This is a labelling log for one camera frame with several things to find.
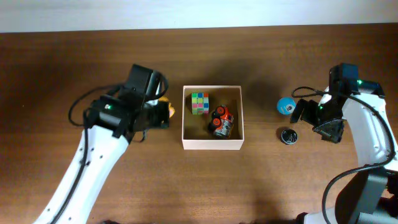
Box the yellow toy figure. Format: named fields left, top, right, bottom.
left=159, top=96, right=175, bottom=118

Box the colourful puzzle cube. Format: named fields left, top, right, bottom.
left=191, top=93, right=210, bottom=115

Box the red toy monster truck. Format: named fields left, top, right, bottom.
left=208, top=105, right=234, bottom=139

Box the white cardboard box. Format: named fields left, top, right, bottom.
left=182, top=85, right=244, bottom=151

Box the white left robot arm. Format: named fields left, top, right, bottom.
left=36, top=64, right=170, bottom=223

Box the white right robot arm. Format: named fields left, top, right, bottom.
left=290, top=63, right=397, bottom=224

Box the blue egg-shaped toy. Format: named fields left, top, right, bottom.
left=277, top=97, right=296, bottom=115

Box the black round wheel toy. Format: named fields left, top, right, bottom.
left=280, top=129, right=298, bottom=145

